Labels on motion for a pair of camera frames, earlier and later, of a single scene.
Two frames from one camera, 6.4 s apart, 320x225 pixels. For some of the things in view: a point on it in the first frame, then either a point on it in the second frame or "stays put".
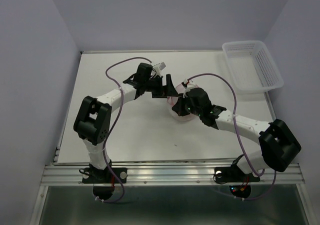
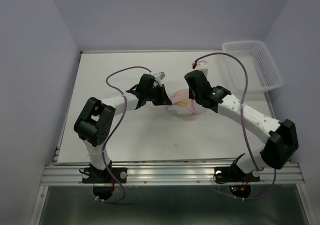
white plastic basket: x=252 y=67 stays put
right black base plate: x=233 y=174 stays put
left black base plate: x=91 y=175 stays put
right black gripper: x=178 y=107 to x=191 y=94
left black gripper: x=164 y=90 to x=163 y=99
